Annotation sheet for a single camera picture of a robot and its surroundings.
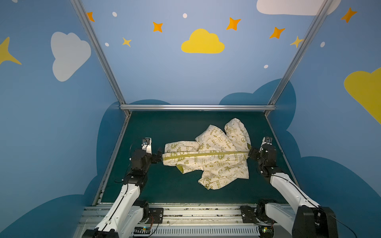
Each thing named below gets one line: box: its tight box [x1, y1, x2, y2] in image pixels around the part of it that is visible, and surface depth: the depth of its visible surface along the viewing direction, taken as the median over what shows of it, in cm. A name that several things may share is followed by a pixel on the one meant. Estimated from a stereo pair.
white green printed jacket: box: [162, 118, 252, 190], surface depth 92 cm
